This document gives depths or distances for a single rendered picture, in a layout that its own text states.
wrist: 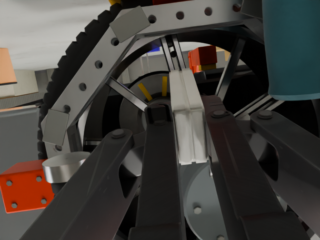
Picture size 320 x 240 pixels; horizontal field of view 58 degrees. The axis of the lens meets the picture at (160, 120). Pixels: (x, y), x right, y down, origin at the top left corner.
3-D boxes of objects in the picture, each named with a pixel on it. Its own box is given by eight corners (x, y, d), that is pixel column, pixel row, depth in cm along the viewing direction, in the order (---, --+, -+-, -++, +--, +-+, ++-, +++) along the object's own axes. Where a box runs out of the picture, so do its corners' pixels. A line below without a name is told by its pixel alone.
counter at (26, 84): (13, 73, 1150) (17, 95, 1165) (-19, 73, 898) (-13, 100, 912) (34, 70, 1157) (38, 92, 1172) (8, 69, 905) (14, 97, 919)
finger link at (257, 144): (210, 139, 12) (285, 130, 12) (197, 96, 16) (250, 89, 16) (212, 170, 12) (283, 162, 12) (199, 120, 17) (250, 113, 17)
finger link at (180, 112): (194, 165, 14) (179, 166, 14) (184, 109, 21) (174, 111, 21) (187, 109, 13) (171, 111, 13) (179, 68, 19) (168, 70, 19)
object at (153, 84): (108, 87, 105) (134, 168, 110) (105, 88, 97) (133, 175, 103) (193, 62, 105) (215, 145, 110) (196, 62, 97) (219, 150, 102)
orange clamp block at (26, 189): (63, 155, 56) (16, 162, 56) (48, 169, 48) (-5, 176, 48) (69, 189, 57) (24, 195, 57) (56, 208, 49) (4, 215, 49)
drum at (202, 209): (163, 124, 54) (172, 194, 57) (171, 157, 33) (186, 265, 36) (237, 114, 54) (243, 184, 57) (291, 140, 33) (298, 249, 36)
